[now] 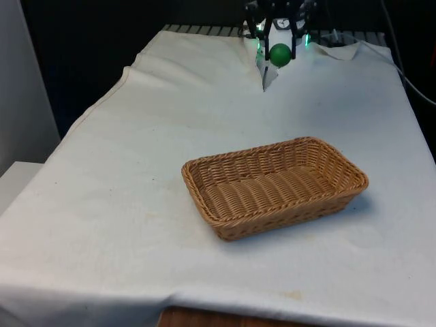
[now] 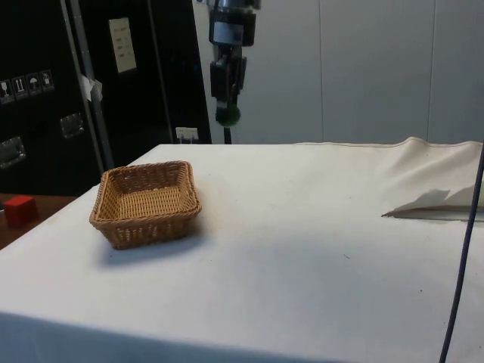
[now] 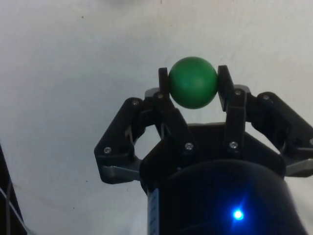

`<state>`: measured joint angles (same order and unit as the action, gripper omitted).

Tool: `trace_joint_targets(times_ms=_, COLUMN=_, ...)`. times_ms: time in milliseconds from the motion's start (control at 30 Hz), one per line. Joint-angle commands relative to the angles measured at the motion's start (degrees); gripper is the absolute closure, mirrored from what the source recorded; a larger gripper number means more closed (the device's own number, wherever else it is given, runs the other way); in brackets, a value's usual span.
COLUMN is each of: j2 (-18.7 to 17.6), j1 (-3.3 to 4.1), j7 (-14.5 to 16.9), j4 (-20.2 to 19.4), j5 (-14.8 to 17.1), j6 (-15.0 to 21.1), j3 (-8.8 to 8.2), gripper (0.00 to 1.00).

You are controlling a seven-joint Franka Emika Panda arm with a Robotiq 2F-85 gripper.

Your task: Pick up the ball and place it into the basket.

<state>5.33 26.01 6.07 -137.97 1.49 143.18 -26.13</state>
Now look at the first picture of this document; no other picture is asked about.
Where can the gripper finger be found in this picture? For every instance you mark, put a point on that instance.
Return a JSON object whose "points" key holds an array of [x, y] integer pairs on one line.
{"points": [[293, 44], [267, 41]]}

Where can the green ball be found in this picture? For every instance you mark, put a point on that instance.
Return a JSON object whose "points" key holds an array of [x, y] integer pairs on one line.
{"points": [[280, 54]]}

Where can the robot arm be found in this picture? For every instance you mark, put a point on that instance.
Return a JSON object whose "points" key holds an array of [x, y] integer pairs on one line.
{"points": [[282, 35]]}

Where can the wicker basket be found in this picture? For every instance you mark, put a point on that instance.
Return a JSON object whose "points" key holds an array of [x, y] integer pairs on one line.
{"points": [[272, 190]]}

